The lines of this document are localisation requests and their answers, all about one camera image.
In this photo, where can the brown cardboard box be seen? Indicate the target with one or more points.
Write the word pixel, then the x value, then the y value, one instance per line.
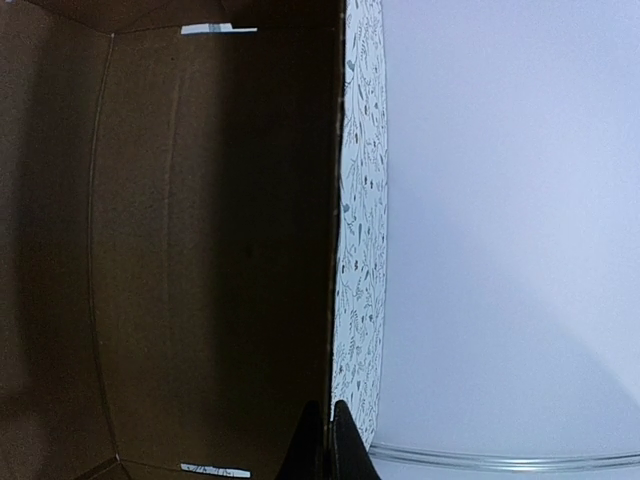
pixel 169 220

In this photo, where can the floral patterned table mat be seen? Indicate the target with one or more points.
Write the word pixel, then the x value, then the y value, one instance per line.
pixel 361 264

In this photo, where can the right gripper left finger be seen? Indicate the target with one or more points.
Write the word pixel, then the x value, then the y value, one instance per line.
pixel 305 456

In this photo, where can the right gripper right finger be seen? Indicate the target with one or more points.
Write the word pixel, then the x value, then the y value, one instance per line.
pixel 348 456

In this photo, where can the right aluminium frame post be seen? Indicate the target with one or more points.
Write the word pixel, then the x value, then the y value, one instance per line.
pixel 496 463

